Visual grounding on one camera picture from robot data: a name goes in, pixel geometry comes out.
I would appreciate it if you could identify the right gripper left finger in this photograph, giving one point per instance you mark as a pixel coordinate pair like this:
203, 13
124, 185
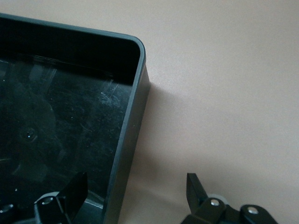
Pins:
67, 200

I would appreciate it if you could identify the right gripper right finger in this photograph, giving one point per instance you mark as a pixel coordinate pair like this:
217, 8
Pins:
210, 210

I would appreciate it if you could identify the black plastic tray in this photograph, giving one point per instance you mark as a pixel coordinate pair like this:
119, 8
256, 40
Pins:
70, 105

